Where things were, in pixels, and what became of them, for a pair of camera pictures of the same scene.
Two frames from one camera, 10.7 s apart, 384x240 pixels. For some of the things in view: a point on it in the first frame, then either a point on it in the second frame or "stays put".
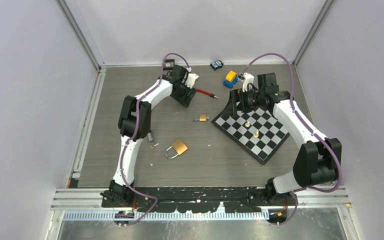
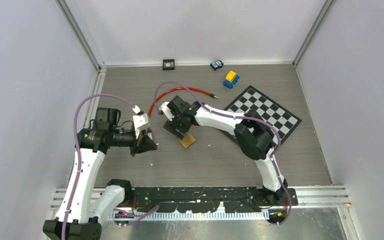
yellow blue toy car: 231,79 stays put
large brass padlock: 179,146 → 187,140
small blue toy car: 216,64 stays put
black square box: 168,64 stays put
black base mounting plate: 196,199 stays put
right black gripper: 237,95 → 170,126
